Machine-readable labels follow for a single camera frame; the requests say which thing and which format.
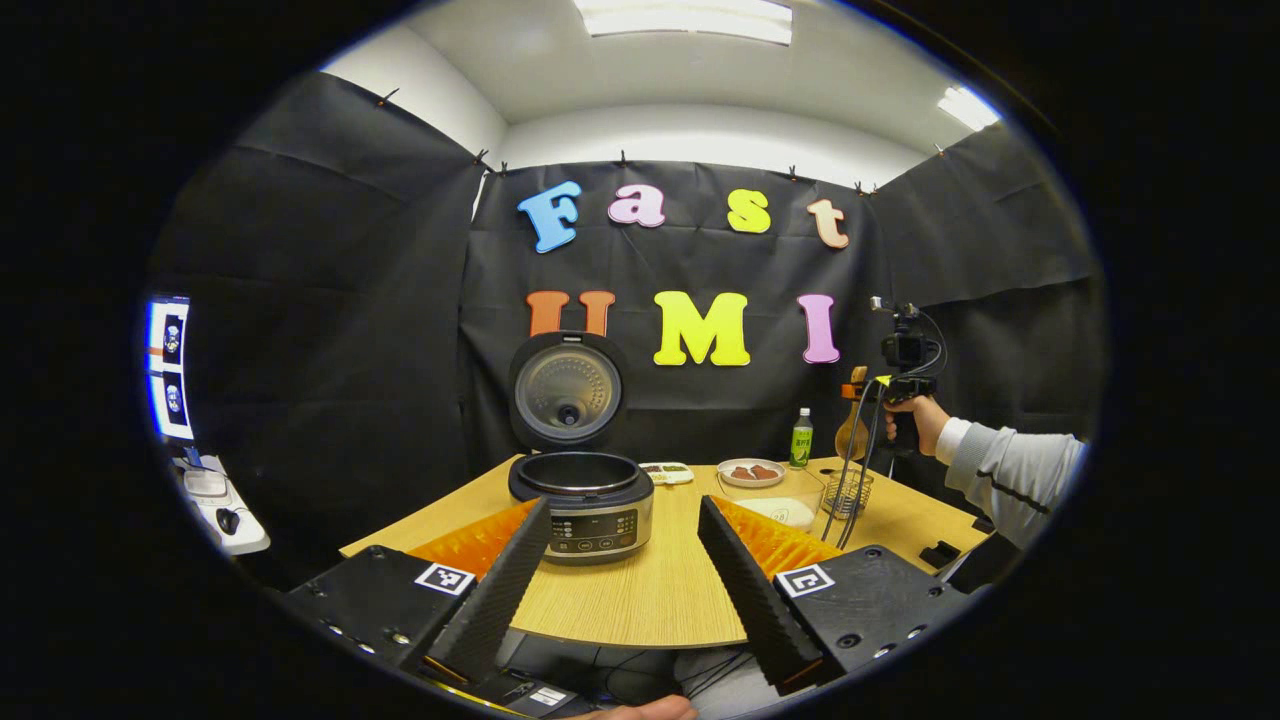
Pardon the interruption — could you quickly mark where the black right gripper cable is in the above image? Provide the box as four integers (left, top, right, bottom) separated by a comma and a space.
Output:
822, 375, 896, 549

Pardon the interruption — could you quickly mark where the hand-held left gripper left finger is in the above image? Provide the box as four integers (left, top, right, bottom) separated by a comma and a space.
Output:
283, 497, 554, 686

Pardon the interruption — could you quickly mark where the small ceiling light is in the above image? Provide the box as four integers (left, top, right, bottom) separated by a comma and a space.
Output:
937, 86, 1001, 131

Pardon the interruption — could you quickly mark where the long ceiling light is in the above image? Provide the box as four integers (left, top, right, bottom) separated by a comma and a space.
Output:
575, 0, 794, 46

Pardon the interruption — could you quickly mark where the computer monitor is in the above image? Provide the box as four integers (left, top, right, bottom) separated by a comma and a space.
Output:
147, 297, 196, 441

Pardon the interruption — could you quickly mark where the wooden spoon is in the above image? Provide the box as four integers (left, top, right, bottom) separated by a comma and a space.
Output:
835, 366, 871, 461

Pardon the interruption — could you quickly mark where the white plate with brown meat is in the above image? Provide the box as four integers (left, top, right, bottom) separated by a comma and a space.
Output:
717, 458, 787, 489

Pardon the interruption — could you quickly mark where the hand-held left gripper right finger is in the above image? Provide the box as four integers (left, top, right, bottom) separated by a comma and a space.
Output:
697, 495, 976, 696

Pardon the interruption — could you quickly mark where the clear glass chopstick holder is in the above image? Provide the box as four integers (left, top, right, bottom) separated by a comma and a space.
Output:
822, 470, 874, 519

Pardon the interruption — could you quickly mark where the black silver rice cooker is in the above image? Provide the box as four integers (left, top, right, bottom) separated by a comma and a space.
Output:
508, 331, 656, 566

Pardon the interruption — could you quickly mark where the white side desk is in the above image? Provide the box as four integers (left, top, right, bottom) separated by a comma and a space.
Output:
175, 455, 271, 557

